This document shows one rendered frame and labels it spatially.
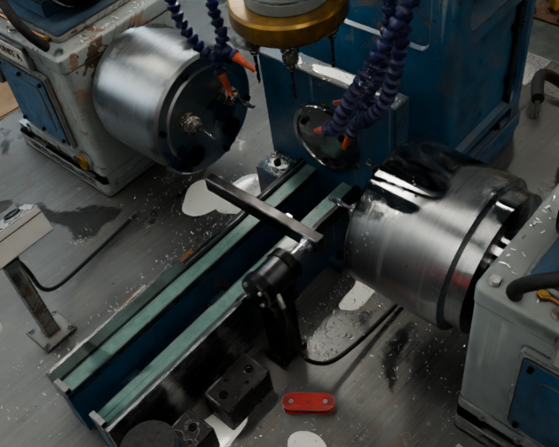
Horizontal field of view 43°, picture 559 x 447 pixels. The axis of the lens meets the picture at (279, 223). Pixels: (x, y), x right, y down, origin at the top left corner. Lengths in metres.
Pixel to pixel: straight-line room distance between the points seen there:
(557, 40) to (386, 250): 2.48
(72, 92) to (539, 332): 0.96
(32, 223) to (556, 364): 0.82
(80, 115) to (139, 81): 0.21
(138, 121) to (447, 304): 0.64
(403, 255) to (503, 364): 0.19
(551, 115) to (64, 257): 1.10
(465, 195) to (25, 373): 0.84
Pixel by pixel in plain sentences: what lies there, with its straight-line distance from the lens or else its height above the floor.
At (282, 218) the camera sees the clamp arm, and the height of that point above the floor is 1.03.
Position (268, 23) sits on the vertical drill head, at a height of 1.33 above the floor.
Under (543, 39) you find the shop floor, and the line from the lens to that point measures 3.40.
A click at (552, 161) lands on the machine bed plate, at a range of 1.61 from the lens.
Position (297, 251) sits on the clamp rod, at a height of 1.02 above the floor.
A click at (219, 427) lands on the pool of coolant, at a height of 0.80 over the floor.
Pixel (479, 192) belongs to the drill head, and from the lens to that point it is 1.00.
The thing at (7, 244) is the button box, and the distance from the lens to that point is 1.23.
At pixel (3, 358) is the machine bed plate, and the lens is 1.43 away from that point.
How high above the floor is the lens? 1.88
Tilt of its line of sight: 47 degrees down
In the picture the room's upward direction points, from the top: 10 degrees counter-clockwise
